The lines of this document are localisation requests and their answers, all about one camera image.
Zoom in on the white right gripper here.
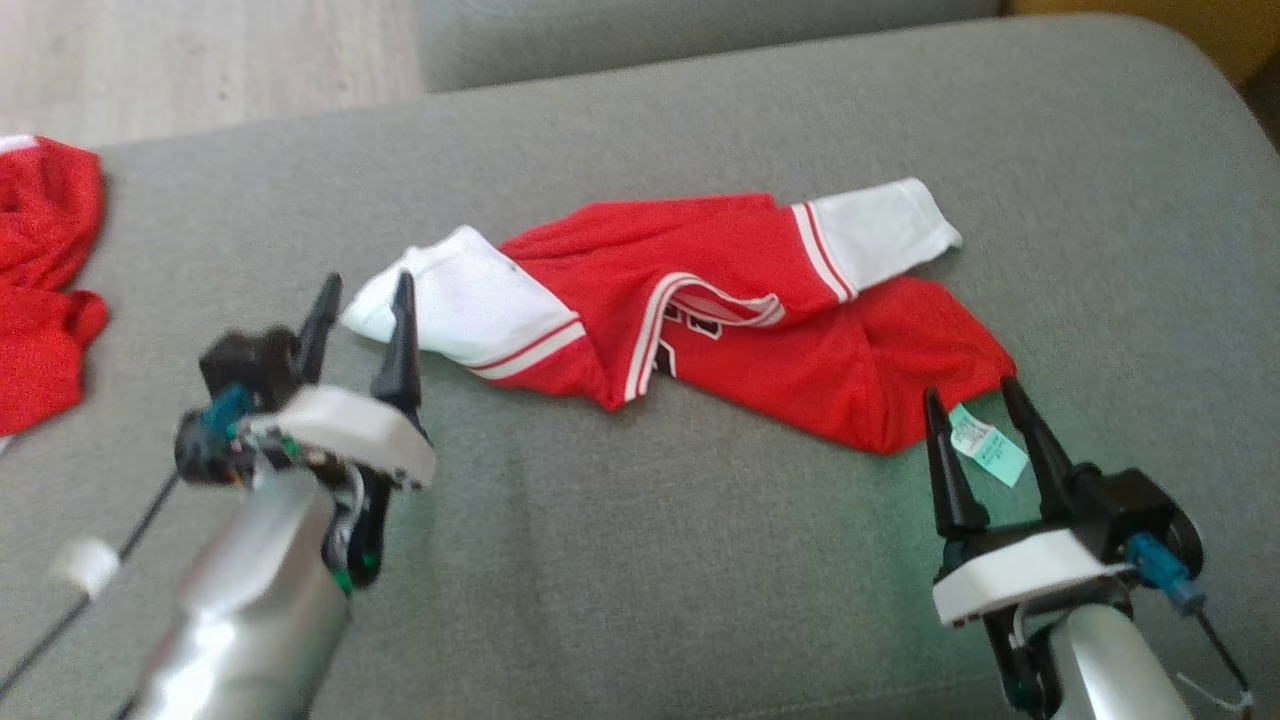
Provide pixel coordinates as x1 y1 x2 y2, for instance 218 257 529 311
922 375 1136 719

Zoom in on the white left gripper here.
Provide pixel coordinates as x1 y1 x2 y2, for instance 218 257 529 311
245 270 438 591

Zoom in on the red jersey with white sleeves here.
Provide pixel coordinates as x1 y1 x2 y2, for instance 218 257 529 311
340 178 1031 489

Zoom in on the plain red garment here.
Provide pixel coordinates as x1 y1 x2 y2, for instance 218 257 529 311
0 133 109 438

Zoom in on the grey fabric sofa seat cushion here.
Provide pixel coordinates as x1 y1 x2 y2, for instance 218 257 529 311
0 15 1280 720

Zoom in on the grey stitched sofa cushion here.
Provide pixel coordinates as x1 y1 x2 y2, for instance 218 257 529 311
418 0 1006 93

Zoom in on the yellow furniture panel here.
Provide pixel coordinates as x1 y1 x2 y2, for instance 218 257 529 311
1005 0 1280 86

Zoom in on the thin black left camera cable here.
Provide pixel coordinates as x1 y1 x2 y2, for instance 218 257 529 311
0 470 186 701

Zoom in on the thin black camera cable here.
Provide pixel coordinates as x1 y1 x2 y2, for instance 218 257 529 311
1175 600 1256 716
0 470 186 701

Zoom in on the thin black right camera cable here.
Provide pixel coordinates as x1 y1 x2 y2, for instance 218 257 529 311
1175 600 1256 716

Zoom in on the white cylindrical cable sleeve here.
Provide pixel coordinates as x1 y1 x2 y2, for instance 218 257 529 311
50 537 122 601

